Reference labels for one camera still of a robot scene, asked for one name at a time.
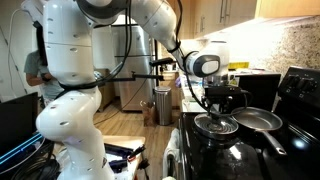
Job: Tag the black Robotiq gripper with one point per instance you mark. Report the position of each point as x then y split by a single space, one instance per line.
221 101

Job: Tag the glass pot lid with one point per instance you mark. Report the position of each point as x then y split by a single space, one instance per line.
216 128

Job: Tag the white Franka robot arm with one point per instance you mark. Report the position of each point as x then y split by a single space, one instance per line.
70 126

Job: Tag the black electric stove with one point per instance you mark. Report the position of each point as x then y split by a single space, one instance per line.
216 160

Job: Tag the grey frying pan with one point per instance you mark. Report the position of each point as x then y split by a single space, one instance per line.
258 119

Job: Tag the black microwave oven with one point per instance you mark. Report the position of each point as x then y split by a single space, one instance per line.
260 90

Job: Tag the yellow box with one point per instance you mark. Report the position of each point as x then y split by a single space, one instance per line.
238 65

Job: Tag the purple item on counter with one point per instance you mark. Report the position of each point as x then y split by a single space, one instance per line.
178 82

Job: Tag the stainless steel trash can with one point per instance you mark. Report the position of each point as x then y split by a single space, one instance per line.
163 106

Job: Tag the white hanging towel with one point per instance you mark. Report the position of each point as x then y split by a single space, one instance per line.
171 146

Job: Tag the brown paper bag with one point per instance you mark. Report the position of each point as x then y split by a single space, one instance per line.
149 115

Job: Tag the stainless steel refrigerator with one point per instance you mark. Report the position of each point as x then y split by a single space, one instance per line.
140 83

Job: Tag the light wooden table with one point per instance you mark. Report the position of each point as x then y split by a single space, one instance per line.
123 140

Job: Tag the black and blue tool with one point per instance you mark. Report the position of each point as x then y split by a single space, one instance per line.
116 165

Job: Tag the person in grey shirt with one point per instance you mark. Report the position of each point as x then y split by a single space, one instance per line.
33 66

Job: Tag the blue light strip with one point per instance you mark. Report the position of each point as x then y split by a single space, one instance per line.
20 148

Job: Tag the black computer monitor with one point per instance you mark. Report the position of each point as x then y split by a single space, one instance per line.
16 123

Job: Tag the black camera on boom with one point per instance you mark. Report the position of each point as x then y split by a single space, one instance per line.
161 61

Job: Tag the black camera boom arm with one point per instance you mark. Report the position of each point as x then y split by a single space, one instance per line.
146 76

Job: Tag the wooden wall cabinets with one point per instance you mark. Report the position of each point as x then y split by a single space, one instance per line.
240 13

